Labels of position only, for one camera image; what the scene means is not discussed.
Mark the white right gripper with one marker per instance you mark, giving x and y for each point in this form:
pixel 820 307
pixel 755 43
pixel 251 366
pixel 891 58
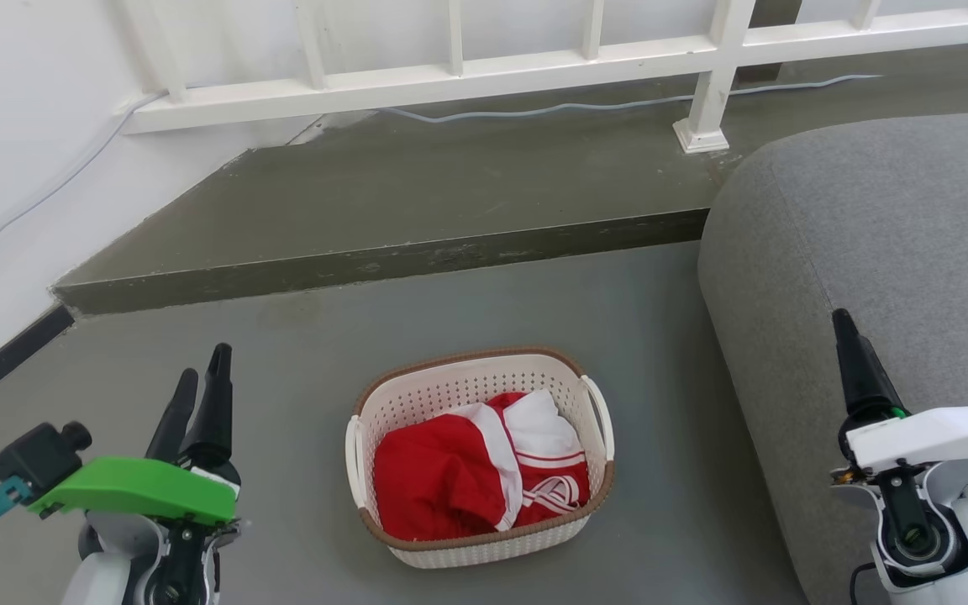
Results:
pixel 938 435

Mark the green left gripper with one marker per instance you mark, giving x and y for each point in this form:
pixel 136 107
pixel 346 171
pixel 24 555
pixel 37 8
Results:
pixel 139 489

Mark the white perforated laundry basket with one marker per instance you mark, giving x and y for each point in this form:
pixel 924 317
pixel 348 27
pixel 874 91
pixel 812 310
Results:
pixel 450 386

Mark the grey fabric sofa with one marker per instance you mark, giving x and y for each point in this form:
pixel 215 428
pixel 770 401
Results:
pixel 870 235

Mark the black baseboard strip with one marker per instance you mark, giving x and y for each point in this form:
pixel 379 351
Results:
pixel 5 361

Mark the red and white garment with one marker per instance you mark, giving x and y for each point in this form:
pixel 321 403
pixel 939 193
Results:
pixel 434 479

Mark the white railing fence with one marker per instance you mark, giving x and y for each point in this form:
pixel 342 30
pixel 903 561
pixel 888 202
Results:
pixel 450 80

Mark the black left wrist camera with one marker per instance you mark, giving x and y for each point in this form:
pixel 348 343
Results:
pixel 39 455

